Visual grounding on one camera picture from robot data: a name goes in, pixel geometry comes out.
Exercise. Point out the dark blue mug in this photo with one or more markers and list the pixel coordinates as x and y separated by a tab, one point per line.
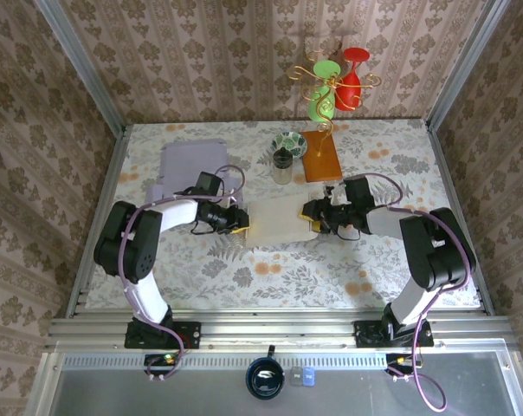
264	379

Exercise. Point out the lilac paper box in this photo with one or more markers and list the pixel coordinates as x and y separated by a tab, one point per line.
188	160

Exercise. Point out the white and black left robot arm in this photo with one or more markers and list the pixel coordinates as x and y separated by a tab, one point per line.
127	242

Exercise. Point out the grey metal shelf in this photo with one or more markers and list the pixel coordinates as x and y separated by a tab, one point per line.
157	394

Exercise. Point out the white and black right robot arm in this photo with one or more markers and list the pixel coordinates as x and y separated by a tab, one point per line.
439	251

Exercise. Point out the green plastic goblet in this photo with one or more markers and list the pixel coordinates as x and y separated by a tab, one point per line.
320	106

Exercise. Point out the orange wooden board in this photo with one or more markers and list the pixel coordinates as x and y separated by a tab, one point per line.
326	167

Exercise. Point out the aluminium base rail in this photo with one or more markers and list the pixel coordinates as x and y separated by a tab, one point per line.
279	331

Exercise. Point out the small circuit board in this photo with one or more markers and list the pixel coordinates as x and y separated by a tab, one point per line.
400	360
164	359

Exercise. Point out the green leaf pattern bowl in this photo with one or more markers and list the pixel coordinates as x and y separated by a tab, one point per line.
289	141

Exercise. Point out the blue memory card case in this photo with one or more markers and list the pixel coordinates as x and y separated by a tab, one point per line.
309	376

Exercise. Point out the aluminium table side rail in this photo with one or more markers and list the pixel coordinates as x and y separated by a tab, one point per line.
113	164
444	173

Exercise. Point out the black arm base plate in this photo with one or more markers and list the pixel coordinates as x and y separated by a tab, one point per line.
192	334
365	336

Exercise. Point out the glass jar with black lid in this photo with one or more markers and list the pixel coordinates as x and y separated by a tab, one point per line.
282	173

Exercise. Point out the red plastic goblet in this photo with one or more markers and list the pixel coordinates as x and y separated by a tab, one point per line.
348	93

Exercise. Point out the white paper box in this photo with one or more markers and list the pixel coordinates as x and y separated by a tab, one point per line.
279	221

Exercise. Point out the aluminium frame post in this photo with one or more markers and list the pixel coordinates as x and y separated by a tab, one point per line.
465	65
82	65

